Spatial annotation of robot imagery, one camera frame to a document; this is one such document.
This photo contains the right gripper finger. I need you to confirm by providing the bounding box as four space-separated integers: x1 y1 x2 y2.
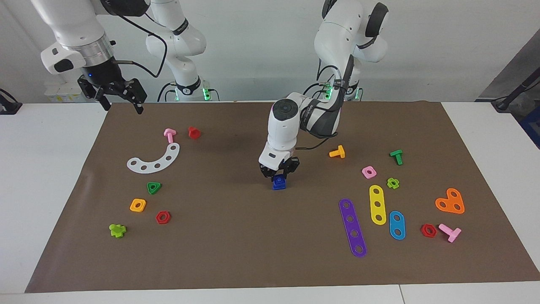
96 87 111 111
130 93 145 115

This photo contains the white box with yellow labels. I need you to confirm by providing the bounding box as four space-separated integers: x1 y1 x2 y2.
44 81 85 103

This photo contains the white curved five-hole plate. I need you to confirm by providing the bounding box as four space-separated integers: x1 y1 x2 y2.
127 143 181 174

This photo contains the brown table mat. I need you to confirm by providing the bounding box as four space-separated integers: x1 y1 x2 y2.
24 100 540 293

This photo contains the purple four-hole plate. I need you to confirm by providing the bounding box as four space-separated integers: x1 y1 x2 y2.
338 198 367 258

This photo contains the yellow three-hole plate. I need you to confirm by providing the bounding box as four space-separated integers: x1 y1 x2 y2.
369 185 387 225

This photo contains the blue two-hole plate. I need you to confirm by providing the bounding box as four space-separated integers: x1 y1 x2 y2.
389 210 406 240

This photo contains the orange angled three-hole plate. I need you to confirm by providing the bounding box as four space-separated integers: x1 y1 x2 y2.
435 188 465 214

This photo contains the black stand pole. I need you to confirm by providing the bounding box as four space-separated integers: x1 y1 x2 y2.
491 77 540 112

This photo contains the blue crate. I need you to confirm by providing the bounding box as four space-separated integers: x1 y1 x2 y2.
518 105 540 149

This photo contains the black base cable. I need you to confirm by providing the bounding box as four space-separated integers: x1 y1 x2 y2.
157 82 177 103

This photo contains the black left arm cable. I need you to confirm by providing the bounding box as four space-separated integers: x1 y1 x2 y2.
295 55 355 151

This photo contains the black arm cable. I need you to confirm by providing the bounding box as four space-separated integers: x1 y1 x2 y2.
111 2 168 79
295 55 355 151

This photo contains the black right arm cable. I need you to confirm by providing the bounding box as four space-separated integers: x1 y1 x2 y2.
111 2 168 79

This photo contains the black clamp mount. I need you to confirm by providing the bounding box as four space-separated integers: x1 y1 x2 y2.
0 88 22 115

